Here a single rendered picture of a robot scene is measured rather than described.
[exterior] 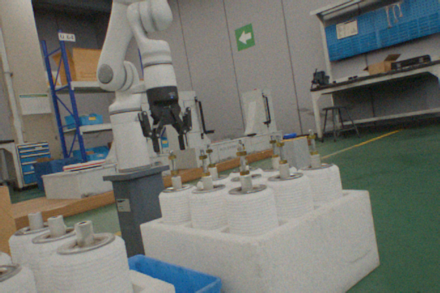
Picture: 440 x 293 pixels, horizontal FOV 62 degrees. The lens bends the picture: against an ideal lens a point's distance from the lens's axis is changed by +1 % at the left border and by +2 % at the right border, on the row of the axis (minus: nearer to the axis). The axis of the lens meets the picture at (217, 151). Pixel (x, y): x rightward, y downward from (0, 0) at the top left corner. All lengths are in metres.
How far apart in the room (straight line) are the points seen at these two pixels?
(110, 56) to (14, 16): 6.40
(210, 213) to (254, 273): 0.17
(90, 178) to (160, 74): 1.89
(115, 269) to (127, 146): 0.61
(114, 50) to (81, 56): 4.93
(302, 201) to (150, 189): 0.48
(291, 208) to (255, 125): 3.61
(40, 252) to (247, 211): 0.34
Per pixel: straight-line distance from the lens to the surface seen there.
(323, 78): 5.34
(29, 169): 6.08
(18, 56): 7.22
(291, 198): 0.75
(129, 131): 1.07
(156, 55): 0.87
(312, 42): 6.26
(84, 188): 2.66
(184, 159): 3.43
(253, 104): 4.43
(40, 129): 7.05
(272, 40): 6.64
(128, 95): 1.12
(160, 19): 0.89
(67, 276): 0.51
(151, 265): 0.86
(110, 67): 1.08
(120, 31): 1.07
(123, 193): 1.08
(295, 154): 1.09
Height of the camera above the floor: 0.37
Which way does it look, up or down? 3 degrees down
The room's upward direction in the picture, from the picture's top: 10 degrees counter-clockwise
